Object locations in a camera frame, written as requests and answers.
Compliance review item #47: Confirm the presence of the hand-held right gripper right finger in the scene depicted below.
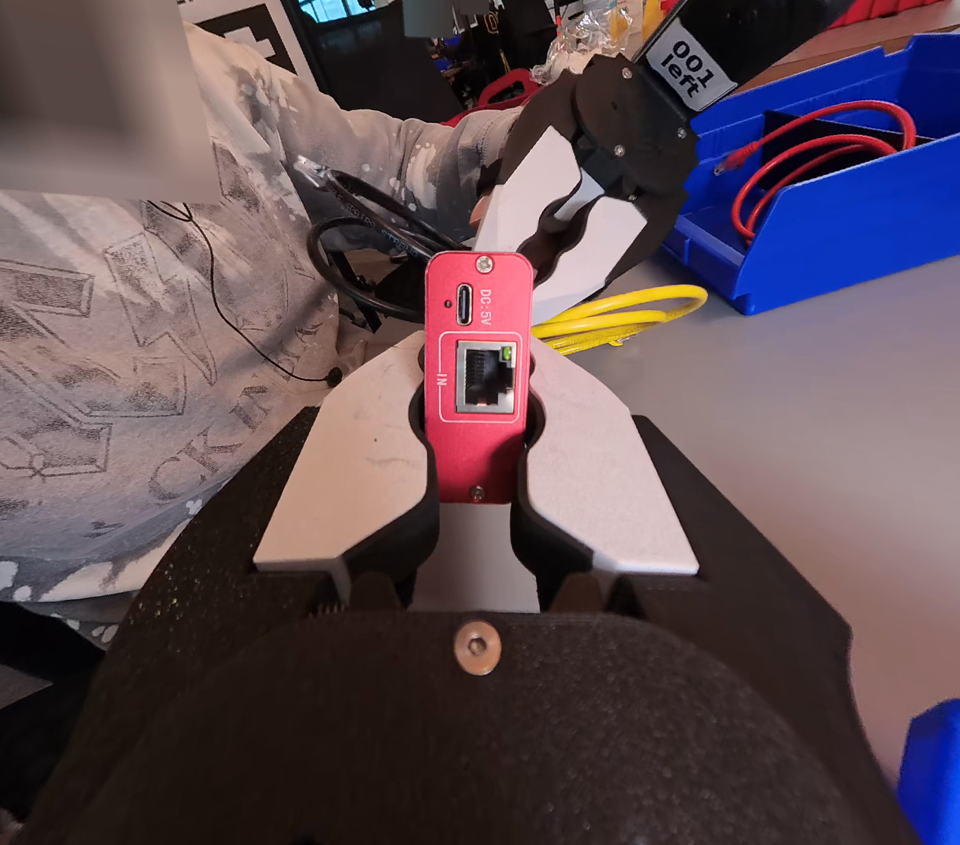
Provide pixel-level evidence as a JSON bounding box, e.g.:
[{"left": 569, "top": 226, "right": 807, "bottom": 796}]
[{"left": 513, "top": 335, "right": 702, "bottom": 608}]

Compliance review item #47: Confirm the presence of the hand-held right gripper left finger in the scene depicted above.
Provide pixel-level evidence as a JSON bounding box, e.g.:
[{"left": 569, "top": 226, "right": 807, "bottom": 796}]
[{"left": 253, "top": 331, "right": 442, "bottom": 606}]

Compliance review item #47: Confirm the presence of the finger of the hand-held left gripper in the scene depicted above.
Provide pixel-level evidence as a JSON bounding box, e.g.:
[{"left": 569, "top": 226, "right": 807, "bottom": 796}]
[
  {"left": 528, "top": 192, "right": 687, "bottom": 325},
  {"left": 471, "top": 71, "right": 603, "bottom": 255}
]

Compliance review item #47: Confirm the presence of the yellow ethernet cable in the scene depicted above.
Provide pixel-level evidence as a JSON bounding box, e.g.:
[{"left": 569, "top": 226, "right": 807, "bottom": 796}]
[{"left": 532, "top": 284, "right": 710, "bottom": 357}]

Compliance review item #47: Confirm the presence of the red metal ethernet switch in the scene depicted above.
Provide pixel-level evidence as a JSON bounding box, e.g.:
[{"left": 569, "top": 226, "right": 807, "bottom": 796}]
[{"left": 424, "top": 251, "right": 536, "bottom": 506}]

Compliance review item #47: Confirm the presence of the black ethernet cable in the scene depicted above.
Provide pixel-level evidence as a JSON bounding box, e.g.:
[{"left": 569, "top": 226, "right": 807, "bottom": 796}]
[{"left": 292, "top": 155, "right": 471, "bottom": 326}]

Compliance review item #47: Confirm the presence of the blue plastic storage bin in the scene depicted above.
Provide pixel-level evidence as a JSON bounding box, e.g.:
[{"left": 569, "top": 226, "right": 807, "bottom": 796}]
[
  {"left": 663, "top": 32, "right": 960, "bottom": 317},
  {"left": 896, "top": 698, "right": 960, "bottom": 845}
]

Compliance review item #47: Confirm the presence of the person's left forearm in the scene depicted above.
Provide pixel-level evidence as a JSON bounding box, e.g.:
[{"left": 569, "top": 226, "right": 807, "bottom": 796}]
[{"left": 187, "top": 23, "right": 528, "bottom": 248}]

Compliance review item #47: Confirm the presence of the yellow storage bin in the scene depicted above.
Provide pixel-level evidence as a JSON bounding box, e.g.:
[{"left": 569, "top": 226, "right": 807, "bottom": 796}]
[{"left": 641, "top": 0, "right": 704, "bottom": 40}]

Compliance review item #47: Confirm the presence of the clear plastic wrap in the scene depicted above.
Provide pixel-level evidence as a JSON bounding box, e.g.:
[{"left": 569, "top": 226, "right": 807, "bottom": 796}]
[{"left": 543, "top": 8, "right": 635, "bottom": 74}]

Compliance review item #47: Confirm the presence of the black bin divider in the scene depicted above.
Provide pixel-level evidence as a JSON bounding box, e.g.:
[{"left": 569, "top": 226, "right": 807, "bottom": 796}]
[{"left": 759, "top": 108, "right": 939, "bottom": 190}]

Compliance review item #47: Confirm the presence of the black microphone wire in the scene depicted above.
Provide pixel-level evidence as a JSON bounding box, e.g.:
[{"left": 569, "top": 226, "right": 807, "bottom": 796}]
[{"left": 146, "top": 198, "right": 346, "bottom": 389}]

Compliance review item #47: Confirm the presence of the red handled tote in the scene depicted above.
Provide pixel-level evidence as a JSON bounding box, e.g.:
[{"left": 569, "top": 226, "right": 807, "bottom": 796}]
[{"left": 448, "top": 68, "right": 539, "bottom": 128}]

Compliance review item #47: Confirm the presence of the red ethernet cable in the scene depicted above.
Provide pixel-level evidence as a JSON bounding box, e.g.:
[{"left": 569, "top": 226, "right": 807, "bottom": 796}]
[{"left": 712, "top": 101, "right": 918, "bottom": 248}]

